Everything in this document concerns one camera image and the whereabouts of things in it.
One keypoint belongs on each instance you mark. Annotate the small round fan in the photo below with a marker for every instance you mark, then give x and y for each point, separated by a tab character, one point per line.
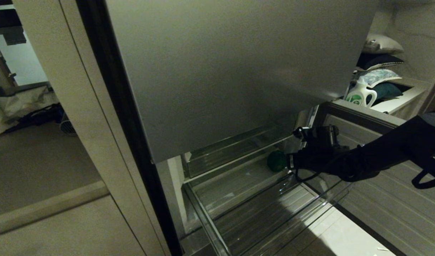
68	126

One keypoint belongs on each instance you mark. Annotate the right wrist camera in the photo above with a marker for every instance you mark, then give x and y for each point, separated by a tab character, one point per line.
322	137

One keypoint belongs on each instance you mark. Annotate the white bench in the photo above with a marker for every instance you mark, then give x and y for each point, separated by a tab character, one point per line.
404	99

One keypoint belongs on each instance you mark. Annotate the teal pillow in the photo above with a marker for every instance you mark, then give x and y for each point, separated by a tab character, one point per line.
388	90

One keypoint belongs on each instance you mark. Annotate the black bag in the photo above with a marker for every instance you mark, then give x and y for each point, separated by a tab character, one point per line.
36	115

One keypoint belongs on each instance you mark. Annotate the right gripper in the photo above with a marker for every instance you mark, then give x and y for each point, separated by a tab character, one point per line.
309	161

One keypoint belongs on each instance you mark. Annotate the white detergent bottle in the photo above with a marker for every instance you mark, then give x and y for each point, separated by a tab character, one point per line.
357	96

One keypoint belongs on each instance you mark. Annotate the grey upper fridge door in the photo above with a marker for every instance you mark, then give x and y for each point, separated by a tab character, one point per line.
231	71

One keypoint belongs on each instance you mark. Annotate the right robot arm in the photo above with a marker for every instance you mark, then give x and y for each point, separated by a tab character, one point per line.
391	149

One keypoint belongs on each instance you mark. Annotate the grey lower fridge door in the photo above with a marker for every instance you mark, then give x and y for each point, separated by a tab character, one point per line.
398	199

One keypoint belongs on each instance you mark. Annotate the round dark green food item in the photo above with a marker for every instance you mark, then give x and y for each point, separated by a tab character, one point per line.
276	161

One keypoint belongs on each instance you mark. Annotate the clear plastic fridge tray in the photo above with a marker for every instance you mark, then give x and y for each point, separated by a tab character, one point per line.
224	153

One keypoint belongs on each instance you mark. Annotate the beige cabinet side panel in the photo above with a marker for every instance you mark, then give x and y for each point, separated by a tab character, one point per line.
96	124

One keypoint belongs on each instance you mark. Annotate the white pillow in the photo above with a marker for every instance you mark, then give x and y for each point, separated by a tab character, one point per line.
382	44

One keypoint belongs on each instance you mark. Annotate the clear plastic fridge drawer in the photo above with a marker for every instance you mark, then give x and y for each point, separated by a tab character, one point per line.
245	213

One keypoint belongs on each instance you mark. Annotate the grey fridge door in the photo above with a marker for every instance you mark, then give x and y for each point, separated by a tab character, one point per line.
398	199
231	71

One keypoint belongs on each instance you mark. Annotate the dark navy pillow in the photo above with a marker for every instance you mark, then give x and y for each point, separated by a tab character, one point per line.
377	61

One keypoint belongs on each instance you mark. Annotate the dark wall shelf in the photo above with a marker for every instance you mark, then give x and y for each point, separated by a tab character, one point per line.
7	21

